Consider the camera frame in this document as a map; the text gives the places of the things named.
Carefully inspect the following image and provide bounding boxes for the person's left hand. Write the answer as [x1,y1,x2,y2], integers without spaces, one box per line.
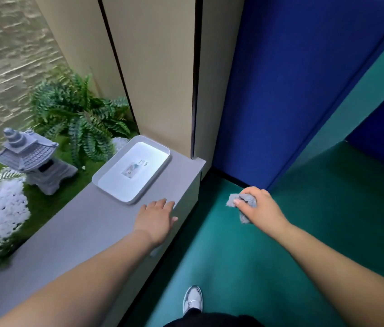
[132,198,179,249]

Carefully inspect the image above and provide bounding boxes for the person's right hand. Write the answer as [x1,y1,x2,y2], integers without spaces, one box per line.
[233,186,291,239]

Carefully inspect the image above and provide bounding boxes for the grey cleaning cloth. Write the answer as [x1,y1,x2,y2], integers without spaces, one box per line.
[226,193,258,224]

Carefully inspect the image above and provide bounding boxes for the white plastic tray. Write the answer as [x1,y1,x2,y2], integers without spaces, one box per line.
[91,135,172,205]

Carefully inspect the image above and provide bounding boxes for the person's left forearm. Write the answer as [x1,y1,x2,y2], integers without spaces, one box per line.
[0,229,158,327]

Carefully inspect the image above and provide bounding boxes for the person's right forearm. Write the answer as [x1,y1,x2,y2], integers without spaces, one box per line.
[272,223,384,327]

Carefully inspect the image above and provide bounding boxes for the person's white left shoe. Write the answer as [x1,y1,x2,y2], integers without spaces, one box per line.
[182,285,203,316]

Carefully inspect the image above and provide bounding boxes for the person's dark trousers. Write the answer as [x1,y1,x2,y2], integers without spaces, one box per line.
[163,309,265,327]

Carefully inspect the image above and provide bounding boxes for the grey-topped beige cabinet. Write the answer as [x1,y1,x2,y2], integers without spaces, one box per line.
[0,149,207,327]

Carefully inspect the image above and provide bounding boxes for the small white pebble pile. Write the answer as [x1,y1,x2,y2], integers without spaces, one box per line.
[111,136,130,153]

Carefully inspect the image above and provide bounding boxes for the green moss bed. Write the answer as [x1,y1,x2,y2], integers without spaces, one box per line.
[0,132,135,269]

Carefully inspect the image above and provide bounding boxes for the large dark green fern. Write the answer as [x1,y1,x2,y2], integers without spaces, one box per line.
[28,66,135,168]

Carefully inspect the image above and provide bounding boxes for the blue padded column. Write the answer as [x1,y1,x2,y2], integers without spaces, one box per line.
[212,0,384,192]

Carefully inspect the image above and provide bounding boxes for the grey stone pagoda lantern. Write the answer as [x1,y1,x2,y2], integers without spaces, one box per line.
[0,127,79,196]

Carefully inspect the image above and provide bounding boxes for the white pebble path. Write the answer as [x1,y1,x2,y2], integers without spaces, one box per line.
[0,176,32,287]

